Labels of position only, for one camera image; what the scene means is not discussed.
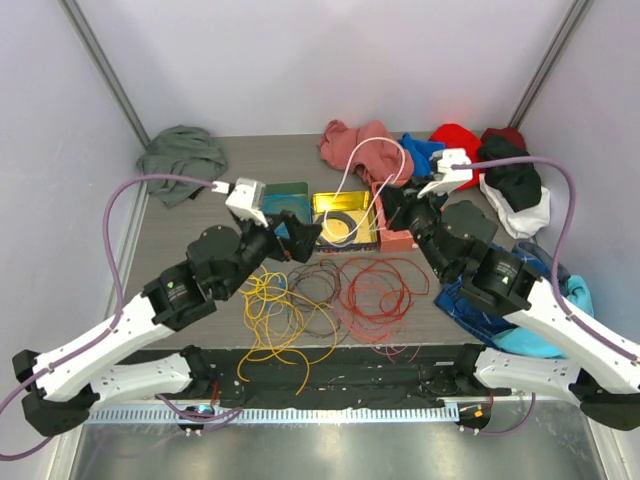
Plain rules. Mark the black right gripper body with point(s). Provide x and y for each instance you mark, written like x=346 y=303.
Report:
x=425 y=216

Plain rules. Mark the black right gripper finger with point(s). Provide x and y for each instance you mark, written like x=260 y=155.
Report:
x=396 y=201
x=417 y=184

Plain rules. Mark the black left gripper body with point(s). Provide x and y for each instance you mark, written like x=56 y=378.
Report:
x=258 y=242

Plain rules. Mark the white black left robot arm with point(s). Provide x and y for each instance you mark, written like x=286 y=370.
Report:
x=65 y=385

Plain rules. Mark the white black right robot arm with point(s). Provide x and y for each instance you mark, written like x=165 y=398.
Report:
x=599 y=371

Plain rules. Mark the orange plastic tray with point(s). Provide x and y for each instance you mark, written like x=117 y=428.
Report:
x=391 y=241

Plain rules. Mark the green plastic tray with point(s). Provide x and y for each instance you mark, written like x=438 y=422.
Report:
x=292 y=196

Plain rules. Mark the yellow metal tin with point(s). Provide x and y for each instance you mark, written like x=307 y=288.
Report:
x=347 y=220

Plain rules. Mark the pink cloth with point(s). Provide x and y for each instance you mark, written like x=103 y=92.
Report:
x=366 y=151

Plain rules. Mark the white cloth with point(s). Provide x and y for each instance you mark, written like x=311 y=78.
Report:
x=523 y=224

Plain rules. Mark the black cloth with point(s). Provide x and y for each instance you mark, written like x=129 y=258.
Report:
x=519 y=184

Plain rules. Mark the blue plaid cloth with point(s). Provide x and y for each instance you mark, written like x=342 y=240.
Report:
x=480 y=325

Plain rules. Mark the dark red cloth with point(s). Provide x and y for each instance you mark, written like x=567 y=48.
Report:
x=512 y=135

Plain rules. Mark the grey denim cloth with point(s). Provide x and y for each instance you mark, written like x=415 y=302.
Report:
x=531 y=252

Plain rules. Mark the grey green cloth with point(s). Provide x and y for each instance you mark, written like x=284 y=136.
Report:
x=185 y=151

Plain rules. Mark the light blue cloth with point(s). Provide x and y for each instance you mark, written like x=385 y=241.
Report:
x=521 y=341

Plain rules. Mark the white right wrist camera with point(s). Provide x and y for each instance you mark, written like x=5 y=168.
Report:
x=450 y=170

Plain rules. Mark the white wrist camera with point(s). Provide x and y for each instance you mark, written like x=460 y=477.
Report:
x=244 y=199
x=450 y=170

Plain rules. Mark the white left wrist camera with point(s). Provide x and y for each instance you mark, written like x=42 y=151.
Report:
x=244 y=199

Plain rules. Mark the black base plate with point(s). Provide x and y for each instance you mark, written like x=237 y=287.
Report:
x=396 y=377

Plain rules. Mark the white slotted cable duct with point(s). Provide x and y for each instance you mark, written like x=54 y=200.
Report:
x=161 y=414

